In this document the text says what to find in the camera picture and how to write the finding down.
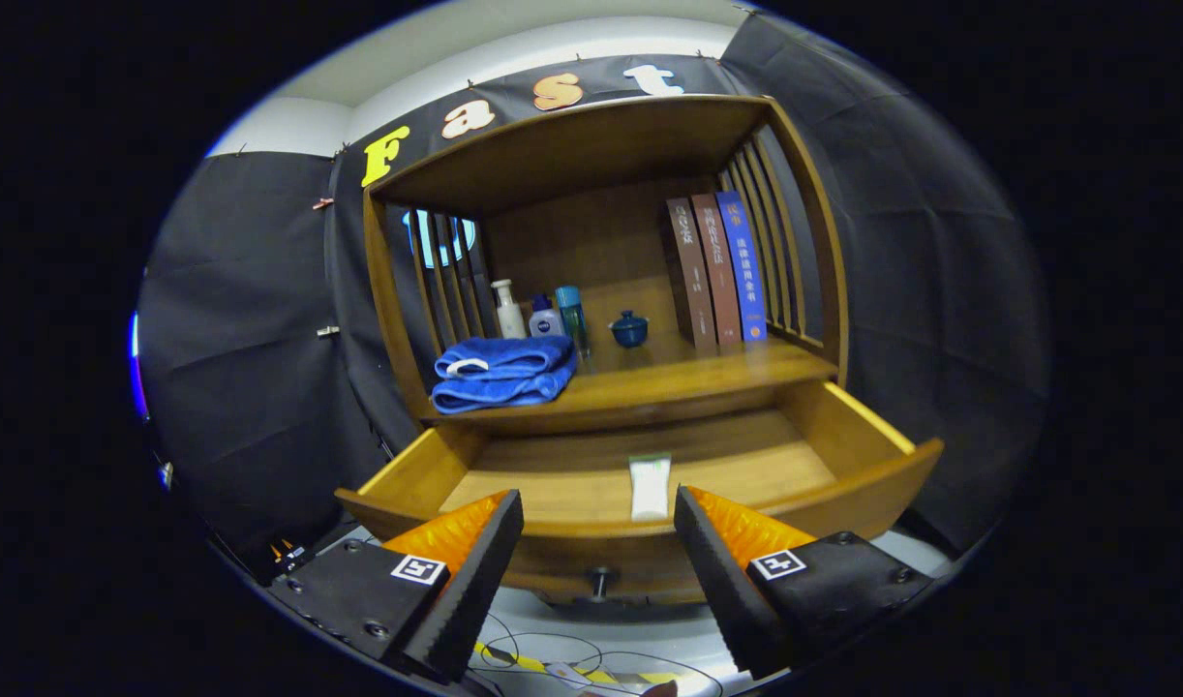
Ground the blue book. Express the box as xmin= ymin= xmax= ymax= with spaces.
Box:
xmin=714 ymin=190 xmax=769 ymax=343

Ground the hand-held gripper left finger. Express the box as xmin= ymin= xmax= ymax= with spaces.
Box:
xmin=267 ymin=489 xmax=525 ymax=683

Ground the teal bottle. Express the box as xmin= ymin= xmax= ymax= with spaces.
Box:
xmin=555 ymin=286 xmax=591 ymax=357

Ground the wooden cabinet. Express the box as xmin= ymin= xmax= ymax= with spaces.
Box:
xmin=362 ymin=94 xmax=851 ymax=437

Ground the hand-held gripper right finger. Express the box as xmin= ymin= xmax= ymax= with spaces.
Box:
xmin=674 ymin=484 xmax=936 ymax=679

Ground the black cable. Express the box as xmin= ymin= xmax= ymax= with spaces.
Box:
xmin=480 ymin=610 xmax=723 ymax=697

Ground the black backdrop cloth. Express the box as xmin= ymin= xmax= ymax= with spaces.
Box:
xmin=135 ymin=15 xmax=1052 ymax=582

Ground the folded blue towel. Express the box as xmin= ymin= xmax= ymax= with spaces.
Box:
xmin=431 ymin=335 xmax=579 ymax=415

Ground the white pump bottle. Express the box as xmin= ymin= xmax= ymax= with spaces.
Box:
xmin=490 ymin=279 xmax=528 ymax=340

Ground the wooden drawer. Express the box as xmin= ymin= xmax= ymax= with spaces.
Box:
xmin=335 ymin=379 xmax=944 ymax=606

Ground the reddish brown book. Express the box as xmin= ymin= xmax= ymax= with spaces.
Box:
xmin=691 ymin=193 xmax=744 ymax=346

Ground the white tube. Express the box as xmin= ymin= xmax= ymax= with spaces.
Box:
xmin=628 ymin=453 xmax=672 ymax=521

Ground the dark brown book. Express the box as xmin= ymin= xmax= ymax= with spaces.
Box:
xmin=661 ymin=197 xmax=718 ymax=349

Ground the wooden countertop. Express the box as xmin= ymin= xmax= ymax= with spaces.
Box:
xmin=419 ymin=329 xmax=839 ymax=427

